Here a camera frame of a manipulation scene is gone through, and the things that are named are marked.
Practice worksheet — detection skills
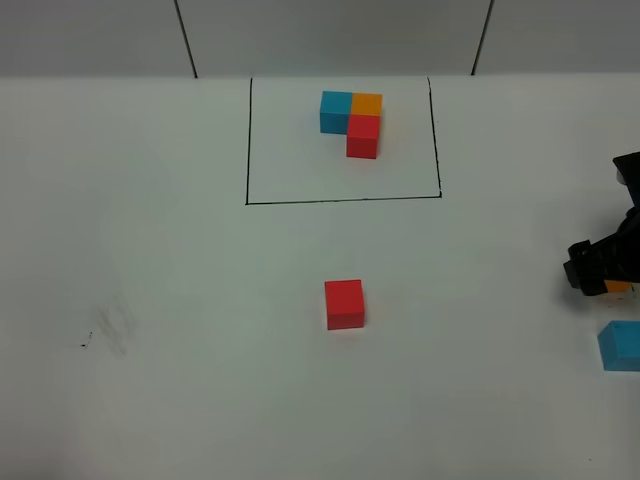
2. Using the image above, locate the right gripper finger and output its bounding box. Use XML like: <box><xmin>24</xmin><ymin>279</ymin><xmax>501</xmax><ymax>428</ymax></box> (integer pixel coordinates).
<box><xmin>563</xmin><ymin>238</ymin><xmax>639</xmax><ymax>296</ymax></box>

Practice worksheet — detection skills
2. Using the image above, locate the red template cube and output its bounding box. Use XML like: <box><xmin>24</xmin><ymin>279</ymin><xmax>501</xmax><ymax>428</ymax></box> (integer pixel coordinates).
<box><xmin>346</xmin><ymin>114</ymin><xmax>381</xmax><ymax>159</ymax></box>

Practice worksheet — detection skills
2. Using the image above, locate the orange template cube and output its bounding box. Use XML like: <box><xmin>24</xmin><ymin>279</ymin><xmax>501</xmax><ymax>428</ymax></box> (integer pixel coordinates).
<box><xmin>351</xmin><ymin>92</ymin><xmax>383</xmax><ymax>117</ymax></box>

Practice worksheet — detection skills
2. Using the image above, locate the blue template cube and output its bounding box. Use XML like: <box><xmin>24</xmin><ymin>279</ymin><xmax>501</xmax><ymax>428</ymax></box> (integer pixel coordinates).
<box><xmin>320</xmin><ymin>90</ymin><xmax>353</xmax><ymax>135</ymax></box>

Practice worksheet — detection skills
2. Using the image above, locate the white template sheet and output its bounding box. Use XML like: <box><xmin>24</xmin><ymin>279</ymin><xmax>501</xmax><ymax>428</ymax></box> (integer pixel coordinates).
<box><xmin>247</xmin><ymin>76</ymin><xmax>442</xmax><ymax>205</ymax></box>

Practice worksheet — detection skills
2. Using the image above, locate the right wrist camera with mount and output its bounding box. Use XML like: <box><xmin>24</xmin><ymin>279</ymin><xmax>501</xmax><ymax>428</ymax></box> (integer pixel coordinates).
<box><xmin>613</xmin><ymin>152</ymin><xmax>640</xmax><ymax>208</ymax></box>

